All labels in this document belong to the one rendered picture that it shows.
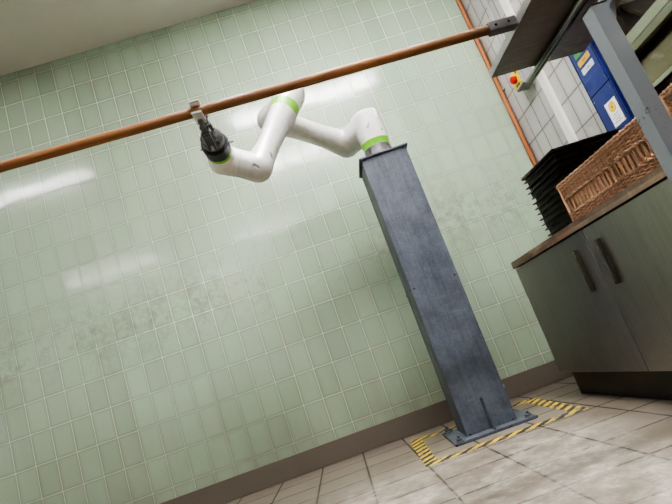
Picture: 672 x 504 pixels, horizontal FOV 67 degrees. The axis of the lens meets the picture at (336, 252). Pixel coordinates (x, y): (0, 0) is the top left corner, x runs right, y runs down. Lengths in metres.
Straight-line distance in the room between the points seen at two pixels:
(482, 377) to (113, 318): 1.82
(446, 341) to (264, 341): 0.98
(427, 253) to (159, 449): 1.59
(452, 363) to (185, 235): 1.54
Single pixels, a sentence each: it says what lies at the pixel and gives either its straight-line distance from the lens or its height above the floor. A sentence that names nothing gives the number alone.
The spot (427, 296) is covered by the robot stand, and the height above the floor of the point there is 0.55.
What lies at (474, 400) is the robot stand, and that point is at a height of 0.12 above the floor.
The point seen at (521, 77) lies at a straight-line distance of 2.80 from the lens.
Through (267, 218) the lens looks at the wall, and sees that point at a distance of 2.74.
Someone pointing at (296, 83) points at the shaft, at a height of 1.21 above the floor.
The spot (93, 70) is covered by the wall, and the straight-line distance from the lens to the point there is 3.41.
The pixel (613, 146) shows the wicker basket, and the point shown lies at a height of 0.71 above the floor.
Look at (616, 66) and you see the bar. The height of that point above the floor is 0.80.
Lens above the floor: 0.38
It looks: 13 degrees up
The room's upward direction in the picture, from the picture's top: 20 degrees counter-clockwise
